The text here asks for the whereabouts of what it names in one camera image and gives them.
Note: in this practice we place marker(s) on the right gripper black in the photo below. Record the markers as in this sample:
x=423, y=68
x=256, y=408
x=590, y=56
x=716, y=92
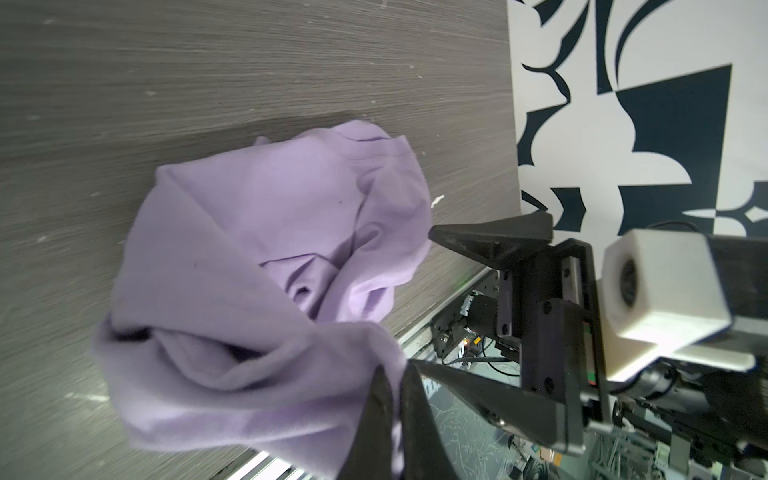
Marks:
x=557, y=324

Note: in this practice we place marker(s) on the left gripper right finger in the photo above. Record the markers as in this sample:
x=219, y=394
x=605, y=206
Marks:
x=424, y=454

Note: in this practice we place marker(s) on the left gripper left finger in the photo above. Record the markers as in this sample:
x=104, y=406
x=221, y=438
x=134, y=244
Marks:
x=371, y=452

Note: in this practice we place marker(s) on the purple cloth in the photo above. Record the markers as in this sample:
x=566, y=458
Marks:
x=248, y=308

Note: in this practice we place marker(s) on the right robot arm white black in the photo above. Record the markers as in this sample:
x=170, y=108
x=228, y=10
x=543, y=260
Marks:
x=722, y=415

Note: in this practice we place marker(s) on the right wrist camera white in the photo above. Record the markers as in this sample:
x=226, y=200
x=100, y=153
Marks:
x=661, y=296

